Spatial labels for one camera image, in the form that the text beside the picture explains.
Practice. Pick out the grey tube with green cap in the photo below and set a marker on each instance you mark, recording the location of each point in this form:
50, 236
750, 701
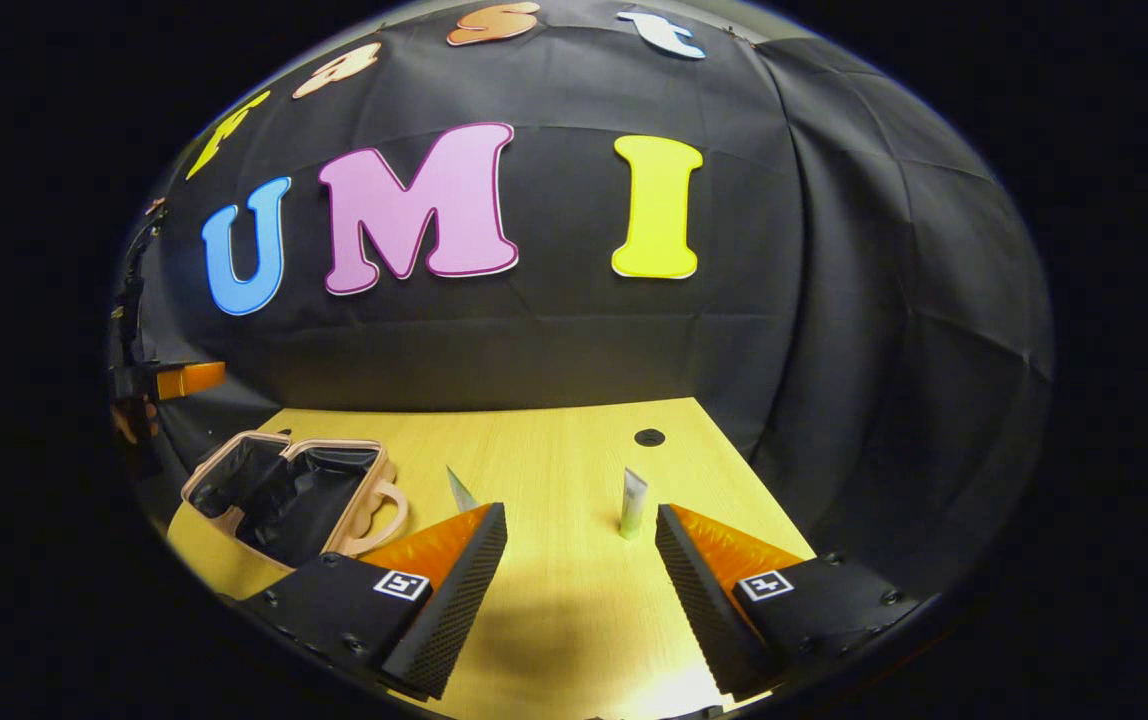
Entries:
633, 500

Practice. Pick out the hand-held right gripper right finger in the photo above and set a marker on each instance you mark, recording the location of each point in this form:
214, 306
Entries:
709, 610

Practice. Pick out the black backdrop cloth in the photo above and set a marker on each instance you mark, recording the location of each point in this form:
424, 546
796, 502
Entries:
584, 340

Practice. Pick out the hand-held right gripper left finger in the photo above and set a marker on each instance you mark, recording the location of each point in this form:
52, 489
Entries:
444, 610

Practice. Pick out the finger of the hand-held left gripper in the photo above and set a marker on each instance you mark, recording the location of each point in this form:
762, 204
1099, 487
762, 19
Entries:
192, 380

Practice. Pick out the white tube with green print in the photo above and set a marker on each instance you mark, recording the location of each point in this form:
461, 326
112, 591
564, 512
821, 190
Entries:
461, 492

